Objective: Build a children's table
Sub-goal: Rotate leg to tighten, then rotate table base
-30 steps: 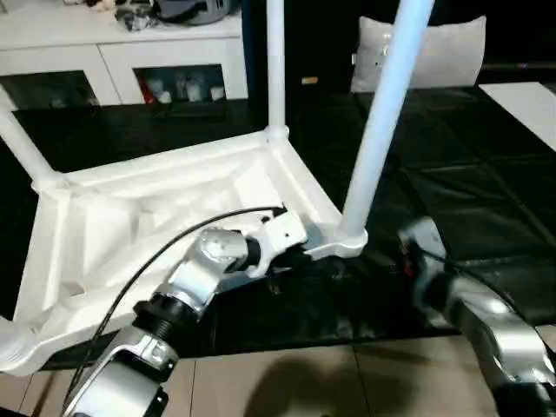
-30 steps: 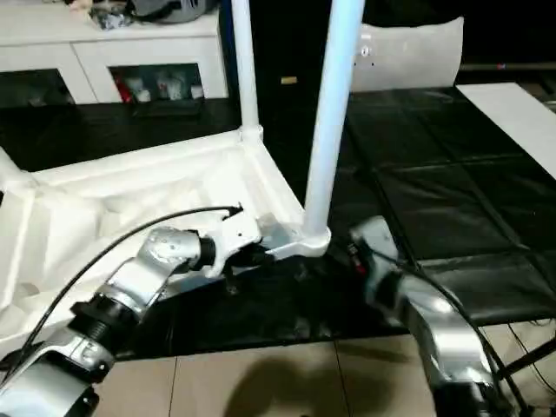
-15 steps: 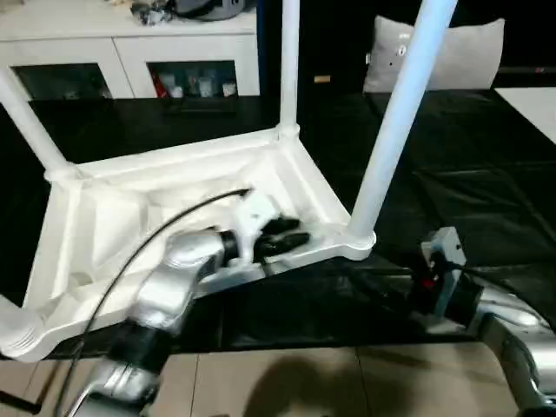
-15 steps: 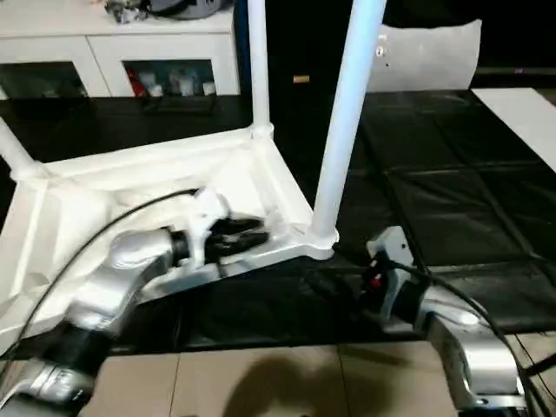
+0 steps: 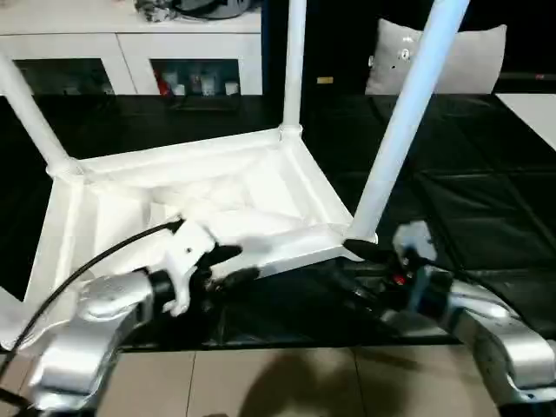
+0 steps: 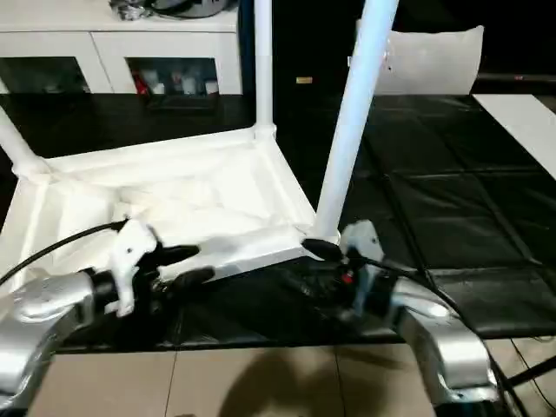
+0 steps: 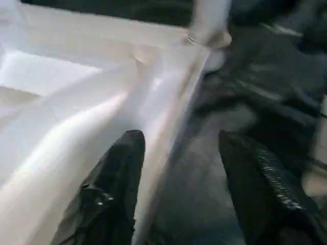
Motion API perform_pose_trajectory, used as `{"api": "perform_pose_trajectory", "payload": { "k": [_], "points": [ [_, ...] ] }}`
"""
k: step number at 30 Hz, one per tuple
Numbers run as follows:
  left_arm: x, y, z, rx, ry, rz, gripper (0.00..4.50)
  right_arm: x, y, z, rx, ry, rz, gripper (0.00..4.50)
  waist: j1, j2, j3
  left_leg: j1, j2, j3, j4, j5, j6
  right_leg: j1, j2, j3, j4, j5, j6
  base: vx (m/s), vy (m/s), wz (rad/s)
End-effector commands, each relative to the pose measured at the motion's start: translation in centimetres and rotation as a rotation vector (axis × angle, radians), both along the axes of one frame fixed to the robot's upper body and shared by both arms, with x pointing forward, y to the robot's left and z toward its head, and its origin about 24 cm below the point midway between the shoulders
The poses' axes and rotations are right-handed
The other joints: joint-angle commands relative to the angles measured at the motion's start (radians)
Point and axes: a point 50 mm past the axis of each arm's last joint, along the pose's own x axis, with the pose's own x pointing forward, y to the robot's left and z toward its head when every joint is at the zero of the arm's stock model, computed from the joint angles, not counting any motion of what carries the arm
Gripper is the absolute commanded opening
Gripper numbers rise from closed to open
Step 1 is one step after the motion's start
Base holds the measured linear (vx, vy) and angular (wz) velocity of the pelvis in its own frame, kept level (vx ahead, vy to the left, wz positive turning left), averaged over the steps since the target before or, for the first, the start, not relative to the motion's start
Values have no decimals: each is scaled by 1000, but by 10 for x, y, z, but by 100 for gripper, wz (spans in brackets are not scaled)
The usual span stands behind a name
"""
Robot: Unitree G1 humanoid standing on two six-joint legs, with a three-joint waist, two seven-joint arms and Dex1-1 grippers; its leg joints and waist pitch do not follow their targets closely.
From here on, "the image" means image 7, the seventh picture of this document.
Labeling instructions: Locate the white plastic table top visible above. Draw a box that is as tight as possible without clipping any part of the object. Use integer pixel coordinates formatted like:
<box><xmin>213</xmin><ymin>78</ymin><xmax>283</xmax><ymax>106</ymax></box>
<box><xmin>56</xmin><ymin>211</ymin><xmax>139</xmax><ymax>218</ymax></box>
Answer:
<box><xmin>0</xmin><ymin>0</ymin><xmax>233</xmax><ymax>245</ymax></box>

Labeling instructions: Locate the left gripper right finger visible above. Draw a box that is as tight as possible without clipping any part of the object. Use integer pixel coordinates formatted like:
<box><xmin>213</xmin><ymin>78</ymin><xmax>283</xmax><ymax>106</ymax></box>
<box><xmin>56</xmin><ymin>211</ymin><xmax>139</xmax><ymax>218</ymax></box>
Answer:
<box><xmin>219</xmin><ymin>129</ymin><xmax>327</xmax><ymax>245</ymax></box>

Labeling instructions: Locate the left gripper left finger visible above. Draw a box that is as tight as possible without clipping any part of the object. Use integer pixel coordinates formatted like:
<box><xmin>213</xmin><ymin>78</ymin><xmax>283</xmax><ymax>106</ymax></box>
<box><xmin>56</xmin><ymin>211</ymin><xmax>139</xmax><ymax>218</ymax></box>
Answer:
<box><xmin>60</xmin><ymin>129</ymin><xmax>147</xmax><ymax>245</ymax></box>

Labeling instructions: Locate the white plastic table leg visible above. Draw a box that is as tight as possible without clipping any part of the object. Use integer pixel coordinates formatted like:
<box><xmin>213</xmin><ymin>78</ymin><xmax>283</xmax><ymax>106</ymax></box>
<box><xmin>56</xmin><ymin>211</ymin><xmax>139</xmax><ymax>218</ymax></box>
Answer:
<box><xmin>188</xmin><ymin>0</ymin><xmax>232</xmax><ymax>50</ymax></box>

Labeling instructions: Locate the black work mat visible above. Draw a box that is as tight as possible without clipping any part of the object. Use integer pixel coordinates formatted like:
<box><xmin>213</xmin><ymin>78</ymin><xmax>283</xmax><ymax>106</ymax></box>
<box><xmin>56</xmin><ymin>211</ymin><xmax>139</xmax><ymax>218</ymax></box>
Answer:
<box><xmin>20</xmin><ymin>0</ymin><xmax>327</xmax><ymax>245</ymax></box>

